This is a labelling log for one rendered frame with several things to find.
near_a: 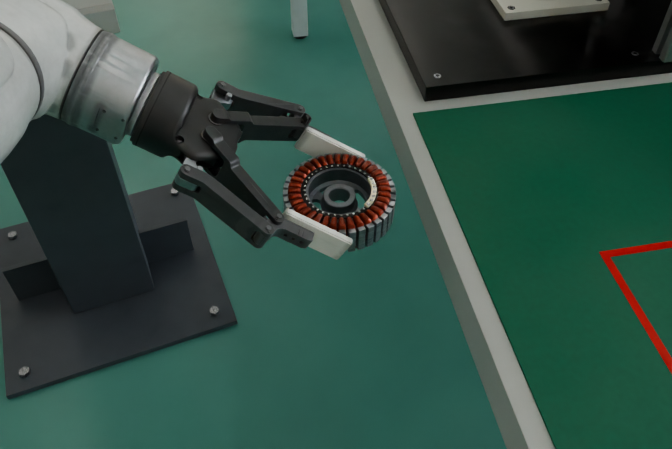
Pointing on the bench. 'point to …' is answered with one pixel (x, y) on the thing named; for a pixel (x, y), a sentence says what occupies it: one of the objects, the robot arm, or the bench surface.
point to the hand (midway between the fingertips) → (336, 197)
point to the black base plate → (542, 32)
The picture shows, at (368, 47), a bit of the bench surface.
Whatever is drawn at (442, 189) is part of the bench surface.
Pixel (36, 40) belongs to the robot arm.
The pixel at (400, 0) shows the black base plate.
